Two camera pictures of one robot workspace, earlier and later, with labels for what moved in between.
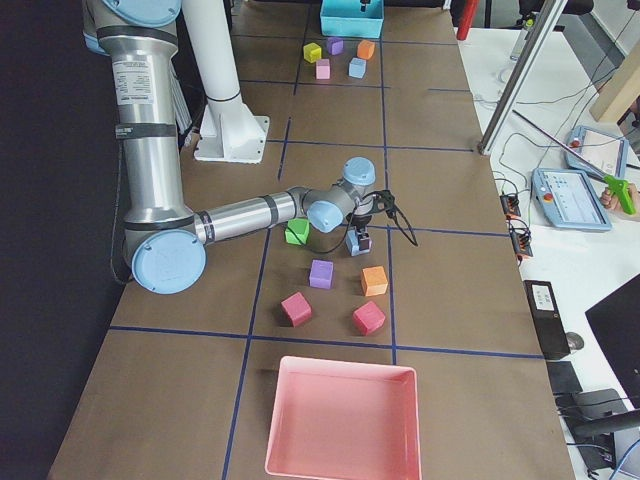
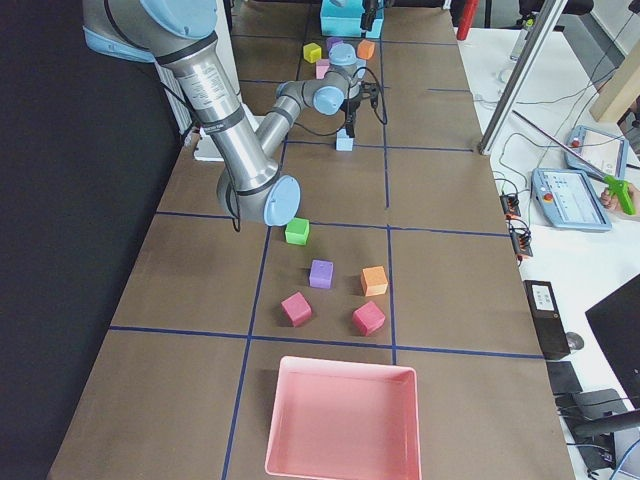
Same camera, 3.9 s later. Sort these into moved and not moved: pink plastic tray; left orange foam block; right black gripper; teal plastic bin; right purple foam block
Moved: right black gripper
Not moved: left orange foam block; teal plastic bin; pink plastic tray; right purple foam block
